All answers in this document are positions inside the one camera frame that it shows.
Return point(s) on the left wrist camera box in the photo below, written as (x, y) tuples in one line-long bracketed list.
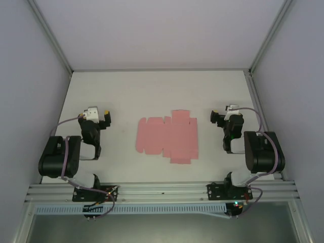
[(91, 114)]

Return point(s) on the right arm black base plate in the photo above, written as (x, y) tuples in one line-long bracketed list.
[(215, 192)]

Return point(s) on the black controller board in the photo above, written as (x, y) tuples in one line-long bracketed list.
[(236, 208), (92, 210)]

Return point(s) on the pink paper box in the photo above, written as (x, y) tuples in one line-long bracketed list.
[(167, 136)]

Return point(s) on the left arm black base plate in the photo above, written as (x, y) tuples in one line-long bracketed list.
[(81, 195)]

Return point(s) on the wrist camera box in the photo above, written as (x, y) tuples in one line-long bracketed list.
[(232, 110), (91, 114)]

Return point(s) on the aluminium mounting rail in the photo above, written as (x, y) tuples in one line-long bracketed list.
[(164, 189)]

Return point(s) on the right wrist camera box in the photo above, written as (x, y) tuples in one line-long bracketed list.
[(232, 110)]

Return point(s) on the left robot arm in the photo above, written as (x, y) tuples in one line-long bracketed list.
[(59, 157)]

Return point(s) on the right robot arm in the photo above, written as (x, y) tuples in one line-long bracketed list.
[(265, 154)]

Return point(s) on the aluminium frame post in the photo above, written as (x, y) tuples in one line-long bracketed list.
[(270, 35), (50, 35)]

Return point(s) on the aluminium side rail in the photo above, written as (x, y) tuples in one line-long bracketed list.
[(254, 96)]

